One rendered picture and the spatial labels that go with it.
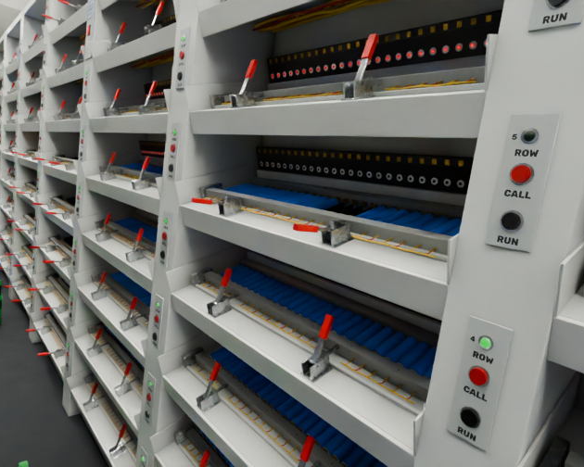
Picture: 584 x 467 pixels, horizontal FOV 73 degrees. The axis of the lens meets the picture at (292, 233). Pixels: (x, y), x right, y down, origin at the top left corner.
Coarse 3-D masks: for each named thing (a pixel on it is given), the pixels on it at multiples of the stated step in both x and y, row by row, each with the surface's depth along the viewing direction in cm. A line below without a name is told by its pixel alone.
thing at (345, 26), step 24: (168, 0) 135; (408, 0) 67; (432, 0) 64; (456, 0) 61; (480, 0) 58; (312, 24) 84; (336, 24) 79; (360, 24) 75; (384, 24) 71; (408, 24) 67; (288, 48) 90; (312, 48) 84; (168, 72) 134; (264, 144) 96; (288, 144) 89; (312, 144) 84; (336, 144) 79; (360, 144) 74; (384, 144) 71; (408, 144) 67; (432, 144) 64; (456, 144) 61; (144, 216) 148; (264, 264) 95; (384, 312) 70
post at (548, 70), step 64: (512, 0) 37; (512, 64) 37; (576, 64) 33; (576, 128) 33; (576, 192) 33; (512, 256) 37; (448, 320) 41; (512, 320) 36; (448, 384) 41; (512, 384) 36; (448, 448) 41; (512, 448) 36
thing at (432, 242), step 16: (208, 192) 85; (224, 192) 81; (256, 208) 73; (272, 208) 70; (288, 208) 66; (304, 208) 64; (320, 224) 61; (352, 224) 56; (368, 224) 54; (384, 224) 53; (368, 240) 53; (400, 240) 51; (416, 240) 49; (432, 240) 47; (432, 256) 46
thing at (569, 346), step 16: (576, 256) 34; (560, 272) 33; (576, 272) 36; (560, 288) 33; (576, 288) 37; (560, 304) 34; (576, 304) 36; (560, 320) 34; (576, 320) 33; (560, 336) 34; (576, 336) 33; (560, 352) 35; (576, 352) 34; (576, 368) 34
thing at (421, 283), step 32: (192, 192) 86; (384, 192) 67; (416, 192) 63; (448, 192) 59; (192, 224) 83; (224, 224) 72; (256, 224) 67; (288, 224) 65; (288, 256) 60; (320, 256) 55; (352, 256) 50; (384, 256) 49; (416, 256) 48; (448, 256) 40; (384, 288) 48; (416, 288) 44; (448, 288) 41
